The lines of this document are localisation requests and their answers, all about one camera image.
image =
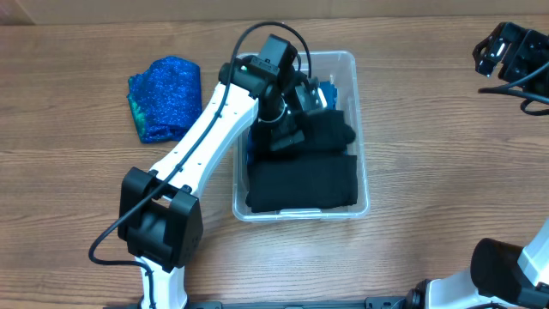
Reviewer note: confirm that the blue sparkly fabric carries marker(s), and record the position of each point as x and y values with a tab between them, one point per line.
166	99

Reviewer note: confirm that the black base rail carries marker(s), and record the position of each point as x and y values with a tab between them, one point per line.
384	302

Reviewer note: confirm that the narrow black garment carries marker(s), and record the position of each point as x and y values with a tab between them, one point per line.
324	131

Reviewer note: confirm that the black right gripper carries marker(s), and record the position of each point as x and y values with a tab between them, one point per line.
515	49

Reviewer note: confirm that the blue denim jeans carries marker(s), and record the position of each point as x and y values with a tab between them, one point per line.
253	155

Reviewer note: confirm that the clear plastic storage bin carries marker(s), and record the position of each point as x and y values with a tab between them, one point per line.
338	68

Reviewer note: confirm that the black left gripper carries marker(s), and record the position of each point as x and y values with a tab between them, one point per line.
290	131

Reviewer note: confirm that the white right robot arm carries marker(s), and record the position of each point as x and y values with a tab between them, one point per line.
500	275

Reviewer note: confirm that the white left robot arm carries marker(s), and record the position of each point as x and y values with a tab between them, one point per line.
160	214

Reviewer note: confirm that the wide black garment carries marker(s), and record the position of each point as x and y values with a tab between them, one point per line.
312	181

